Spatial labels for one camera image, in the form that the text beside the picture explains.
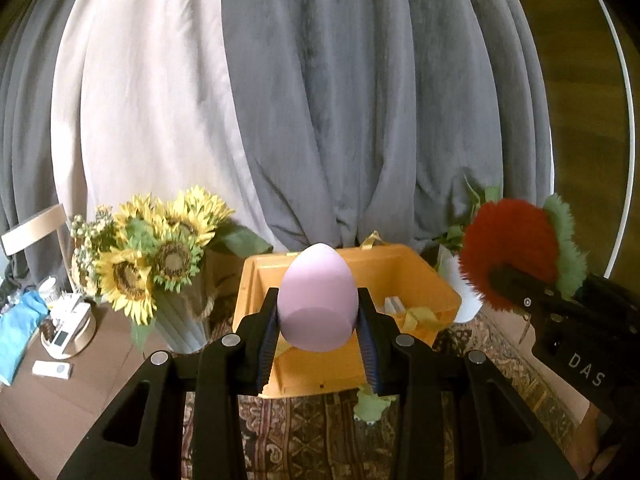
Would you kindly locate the red and green fluffy toy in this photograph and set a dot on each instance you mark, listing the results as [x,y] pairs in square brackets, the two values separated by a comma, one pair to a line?
[505,240]

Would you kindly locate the pink egg-shaped sponge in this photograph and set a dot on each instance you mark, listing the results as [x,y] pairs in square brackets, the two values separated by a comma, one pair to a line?
[317,300]

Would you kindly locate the beige curtain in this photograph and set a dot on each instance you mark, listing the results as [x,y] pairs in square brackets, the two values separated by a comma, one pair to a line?
[150,110]

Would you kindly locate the dark wooden box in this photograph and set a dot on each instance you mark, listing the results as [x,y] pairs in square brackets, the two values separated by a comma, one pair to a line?
[223,282]

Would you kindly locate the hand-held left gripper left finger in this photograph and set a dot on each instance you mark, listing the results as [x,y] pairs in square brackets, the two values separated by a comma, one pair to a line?
[267,342]

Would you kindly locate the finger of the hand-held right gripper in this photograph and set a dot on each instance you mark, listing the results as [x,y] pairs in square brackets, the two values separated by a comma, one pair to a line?
[520,287]

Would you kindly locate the white remote control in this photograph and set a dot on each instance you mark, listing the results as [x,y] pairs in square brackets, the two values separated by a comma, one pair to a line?
[52,370]

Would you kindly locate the grey-green ribbed vase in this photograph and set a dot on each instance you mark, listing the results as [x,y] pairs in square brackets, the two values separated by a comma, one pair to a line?
[181,322]

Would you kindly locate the green frog plush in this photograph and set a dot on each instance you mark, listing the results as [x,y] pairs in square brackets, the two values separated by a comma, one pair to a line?
[371,405]

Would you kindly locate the small peach flower bouquet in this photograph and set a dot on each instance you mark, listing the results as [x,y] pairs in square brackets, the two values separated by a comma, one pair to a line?
[85,250]

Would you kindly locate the person's right hand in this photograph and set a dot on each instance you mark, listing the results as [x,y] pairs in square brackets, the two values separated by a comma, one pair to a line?
[594,435]

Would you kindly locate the round wooden tray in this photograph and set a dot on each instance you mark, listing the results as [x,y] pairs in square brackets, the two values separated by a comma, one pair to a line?
[82,340]

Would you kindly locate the green plant in white pot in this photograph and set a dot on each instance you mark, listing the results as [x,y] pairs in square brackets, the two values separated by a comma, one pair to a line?
[457,292]

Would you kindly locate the blue cloth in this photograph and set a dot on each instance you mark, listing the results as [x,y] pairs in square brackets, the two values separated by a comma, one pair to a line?
[20,332]

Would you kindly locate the patterned paisley table cloth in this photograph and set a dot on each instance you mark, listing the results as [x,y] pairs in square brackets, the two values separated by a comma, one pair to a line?
[310,437]

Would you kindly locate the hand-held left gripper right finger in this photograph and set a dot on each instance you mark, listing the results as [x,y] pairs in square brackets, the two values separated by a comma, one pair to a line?
[368,352]

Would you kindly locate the sunflower bouquet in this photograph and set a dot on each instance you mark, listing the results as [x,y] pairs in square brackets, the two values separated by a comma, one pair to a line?
[170,240]

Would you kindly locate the grey curtain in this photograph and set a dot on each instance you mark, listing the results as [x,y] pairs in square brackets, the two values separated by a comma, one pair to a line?
[30,135]
[375,110]

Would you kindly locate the white device with screen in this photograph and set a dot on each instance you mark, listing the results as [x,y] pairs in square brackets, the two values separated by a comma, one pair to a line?
[61,338]

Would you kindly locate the white paper cup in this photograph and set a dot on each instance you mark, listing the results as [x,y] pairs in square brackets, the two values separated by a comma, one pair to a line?
[50,290]

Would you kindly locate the orange plastic crate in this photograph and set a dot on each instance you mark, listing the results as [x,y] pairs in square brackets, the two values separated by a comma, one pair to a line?
[320,365]

